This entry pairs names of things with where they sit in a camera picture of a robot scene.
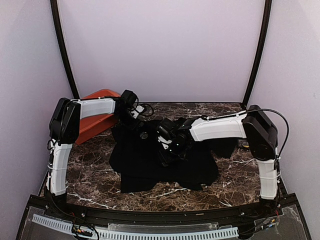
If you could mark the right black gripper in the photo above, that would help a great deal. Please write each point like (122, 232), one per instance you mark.
(165, 158)

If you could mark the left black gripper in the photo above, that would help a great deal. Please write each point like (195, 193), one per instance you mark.
(135, 126)

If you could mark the black t-shirt with blue logo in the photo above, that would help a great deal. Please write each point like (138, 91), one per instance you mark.
(137, 161)

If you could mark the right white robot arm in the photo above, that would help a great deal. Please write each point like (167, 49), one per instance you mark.
(251, 129)

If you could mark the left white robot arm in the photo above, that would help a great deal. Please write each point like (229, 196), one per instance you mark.
(64, 128)

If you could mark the orange plastic tub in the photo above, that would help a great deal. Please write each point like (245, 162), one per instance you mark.
(94, 125)

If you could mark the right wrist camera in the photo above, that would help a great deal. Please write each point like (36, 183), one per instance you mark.
(166, 144)

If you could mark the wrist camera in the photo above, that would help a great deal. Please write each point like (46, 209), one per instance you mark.
(142, 110)
(166, 144)

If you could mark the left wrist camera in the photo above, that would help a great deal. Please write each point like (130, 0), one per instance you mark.
(142, 110)

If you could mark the white slotted cable duct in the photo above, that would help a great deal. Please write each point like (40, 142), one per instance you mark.
(116, 231)

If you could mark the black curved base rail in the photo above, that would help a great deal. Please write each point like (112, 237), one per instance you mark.
(254, 222)

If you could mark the left black frame post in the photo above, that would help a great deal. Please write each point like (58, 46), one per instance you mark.
(62, 48)

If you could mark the black frame post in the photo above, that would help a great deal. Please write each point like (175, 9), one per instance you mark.
(62, 48)
(258, 54)

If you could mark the right black frame post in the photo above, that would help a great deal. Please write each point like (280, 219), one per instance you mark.
(258, 54)

